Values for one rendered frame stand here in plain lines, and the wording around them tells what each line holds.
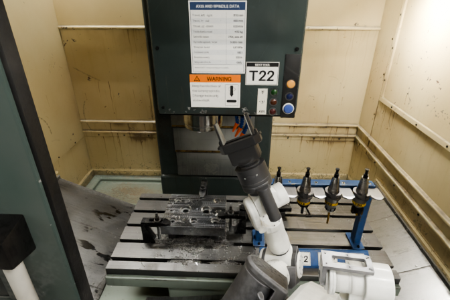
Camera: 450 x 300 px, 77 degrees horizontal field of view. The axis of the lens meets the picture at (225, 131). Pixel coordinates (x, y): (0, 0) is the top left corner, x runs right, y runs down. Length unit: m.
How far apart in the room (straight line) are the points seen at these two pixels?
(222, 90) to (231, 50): 0.12
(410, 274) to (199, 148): 1.19
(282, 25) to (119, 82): 1.46
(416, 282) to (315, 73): 1.24
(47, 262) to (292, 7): 0.82
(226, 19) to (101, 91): 1.47
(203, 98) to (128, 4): 1.20
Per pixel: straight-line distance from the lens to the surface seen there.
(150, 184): 2.35
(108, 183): 2.46
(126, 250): 1.43
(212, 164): 1.77
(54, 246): 0.66
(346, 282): 0.62
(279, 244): 0.95
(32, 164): 0.55
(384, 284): 0.63
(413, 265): 1.65
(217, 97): 0.90
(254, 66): 0.87
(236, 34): 0.86
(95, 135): 2.35
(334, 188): 1.19
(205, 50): 0.87
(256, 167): 0.76
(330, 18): 1.97
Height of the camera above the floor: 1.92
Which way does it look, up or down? 25 degrees down
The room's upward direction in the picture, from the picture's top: straight up
